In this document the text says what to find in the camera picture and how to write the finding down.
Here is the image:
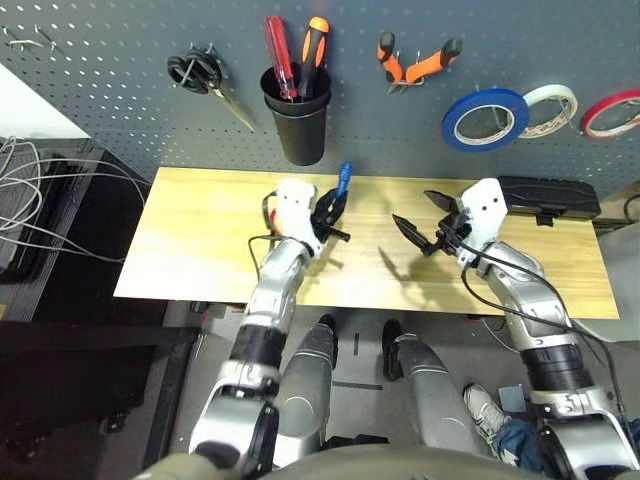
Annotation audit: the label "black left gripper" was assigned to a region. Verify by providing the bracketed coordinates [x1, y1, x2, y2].
[312, 187, 352, 246]

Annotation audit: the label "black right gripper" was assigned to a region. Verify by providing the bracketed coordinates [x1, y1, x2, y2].
[392, 189, 474, 259]

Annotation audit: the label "blue-handled screwdriver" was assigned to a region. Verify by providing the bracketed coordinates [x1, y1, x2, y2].
[335, 160, 354, 201]

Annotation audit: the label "blue tape roll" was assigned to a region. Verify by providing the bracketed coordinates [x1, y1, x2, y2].
[440, 87, 531, 154]

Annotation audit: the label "orange black needle-nose pliers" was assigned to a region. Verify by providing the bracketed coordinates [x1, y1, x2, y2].
[377, 30, 464, 96]

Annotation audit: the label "dark grey pegboard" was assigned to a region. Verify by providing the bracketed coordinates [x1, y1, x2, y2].
[0, 0, 640, 201]

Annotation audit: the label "black cup holder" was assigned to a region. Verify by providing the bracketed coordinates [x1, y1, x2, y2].
[259, 62, 333, 167]

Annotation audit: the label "black tool case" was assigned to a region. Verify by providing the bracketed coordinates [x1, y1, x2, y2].
[497, 175, 601, 227]

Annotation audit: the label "orange black screwdriver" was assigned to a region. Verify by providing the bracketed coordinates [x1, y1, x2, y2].
[297, 16, 331, 101]

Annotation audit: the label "silver right robot leg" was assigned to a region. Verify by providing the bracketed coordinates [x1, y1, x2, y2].
[382, 319, 489, 454]

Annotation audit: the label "silver robot leg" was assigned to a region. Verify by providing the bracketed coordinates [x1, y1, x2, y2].
[272, 314, 340, 469]
[382, 319, 489, 454]

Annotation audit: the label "silver left robot leg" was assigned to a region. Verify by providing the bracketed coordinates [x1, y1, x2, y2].
[272, 314, 340, 469]

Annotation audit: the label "white tape roll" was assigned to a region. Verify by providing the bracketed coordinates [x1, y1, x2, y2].
[517, 83, 580, 140]

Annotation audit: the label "red tape roll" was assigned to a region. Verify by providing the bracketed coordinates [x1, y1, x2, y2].
[579, 88, 640, 141]

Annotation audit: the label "white sneaker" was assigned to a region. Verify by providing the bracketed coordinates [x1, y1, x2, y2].
[462, 383, 512, 442]

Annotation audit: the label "grey foot pedal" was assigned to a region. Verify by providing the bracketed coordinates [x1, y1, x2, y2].
[497, 384, 527, 412]

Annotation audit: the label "blue jeans leg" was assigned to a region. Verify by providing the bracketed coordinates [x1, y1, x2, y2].
[492, 418, 549, 474]

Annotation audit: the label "grey robot torso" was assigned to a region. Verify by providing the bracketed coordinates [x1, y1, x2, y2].
[132, 442, 551, 480]

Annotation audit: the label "black cabinet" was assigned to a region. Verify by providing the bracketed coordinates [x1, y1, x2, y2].
[0, 137, 166, 326]

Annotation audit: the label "double metal peg hook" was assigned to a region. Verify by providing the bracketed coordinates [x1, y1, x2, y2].
[2, 24, 64, 54]

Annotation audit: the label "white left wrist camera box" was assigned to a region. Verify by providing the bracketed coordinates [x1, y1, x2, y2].
[276, 178, 320, 257]

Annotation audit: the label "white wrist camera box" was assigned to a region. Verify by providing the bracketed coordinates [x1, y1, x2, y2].
[455, 178, 510, 266]
[276, 178, 320, 257]

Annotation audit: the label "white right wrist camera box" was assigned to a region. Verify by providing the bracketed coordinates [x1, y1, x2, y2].
[455, 178, 510, 266]

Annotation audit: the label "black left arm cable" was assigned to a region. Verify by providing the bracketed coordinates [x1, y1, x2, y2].
[248, 189, 301, 281]

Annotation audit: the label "red-handled screwdriver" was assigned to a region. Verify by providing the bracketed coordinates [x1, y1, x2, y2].
[262, 15, 300, 101]

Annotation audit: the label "black-handled scissors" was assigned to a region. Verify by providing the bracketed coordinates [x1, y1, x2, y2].
[166, 42, 257, 134]

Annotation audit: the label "grey cable bundle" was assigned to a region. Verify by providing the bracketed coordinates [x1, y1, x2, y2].
[0, 137, 151, 266]

